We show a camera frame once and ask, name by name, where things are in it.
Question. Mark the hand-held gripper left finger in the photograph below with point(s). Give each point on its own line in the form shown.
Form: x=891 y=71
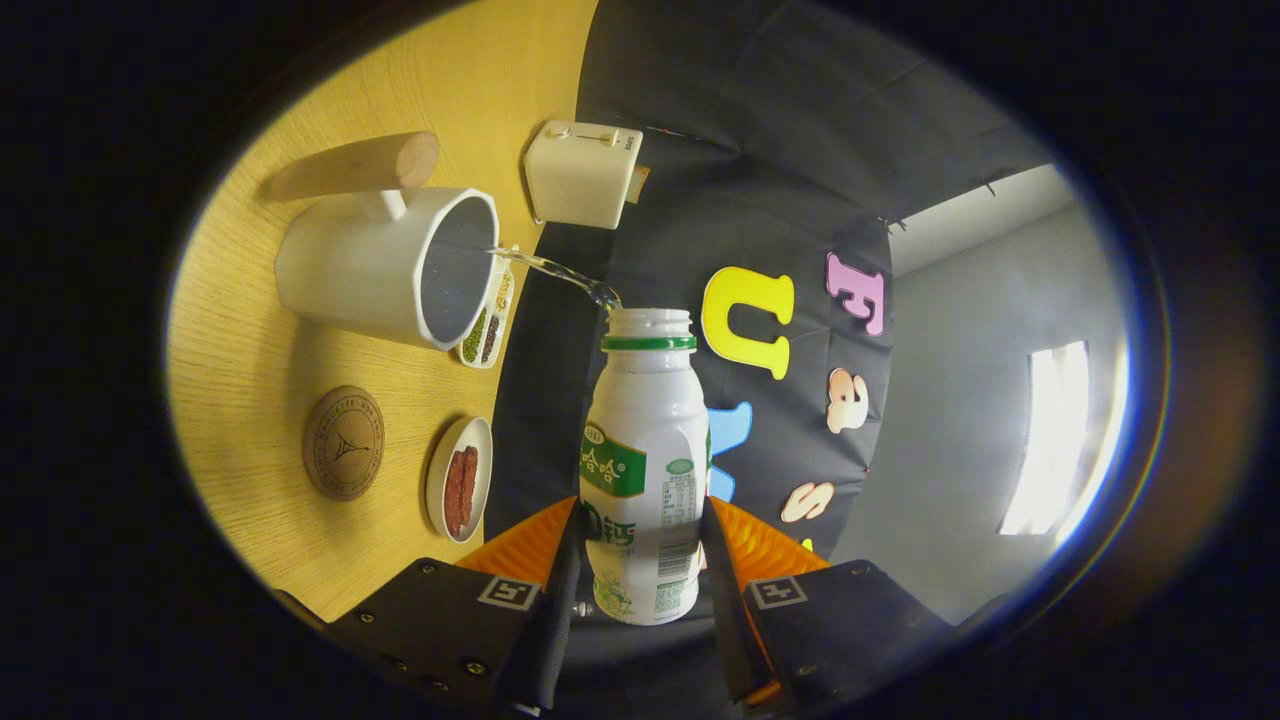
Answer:
x=548 y=640

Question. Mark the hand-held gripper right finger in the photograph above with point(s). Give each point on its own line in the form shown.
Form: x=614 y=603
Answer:
x=728 y=620

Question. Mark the white juice bottle green label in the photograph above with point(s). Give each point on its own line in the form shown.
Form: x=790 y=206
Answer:
x=645 y=420

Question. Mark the round wooden coaster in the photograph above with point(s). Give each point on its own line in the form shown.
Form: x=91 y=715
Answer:
x=343 y=443

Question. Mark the red sausage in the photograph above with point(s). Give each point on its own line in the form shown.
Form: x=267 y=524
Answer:
x=469 y=485
x=453 y=495

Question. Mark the white round plate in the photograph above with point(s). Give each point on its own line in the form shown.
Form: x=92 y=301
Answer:
x=437 y=490

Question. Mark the white divided dish with beans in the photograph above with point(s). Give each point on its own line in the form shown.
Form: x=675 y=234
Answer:
x=487 y=335

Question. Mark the wooden table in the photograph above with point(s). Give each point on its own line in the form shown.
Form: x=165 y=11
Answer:
x=250 y=400

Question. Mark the brown bread slice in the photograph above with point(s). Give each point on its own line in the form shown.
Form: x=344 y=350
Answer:
x=639 y=185

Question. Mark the cream toaster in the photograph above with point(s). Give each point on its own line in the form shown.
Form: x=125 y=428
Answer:
x=580 y=180

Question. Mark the black backdrop cloth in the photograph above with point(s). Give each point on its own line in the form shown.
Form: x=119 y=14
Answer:
x=750 y=120

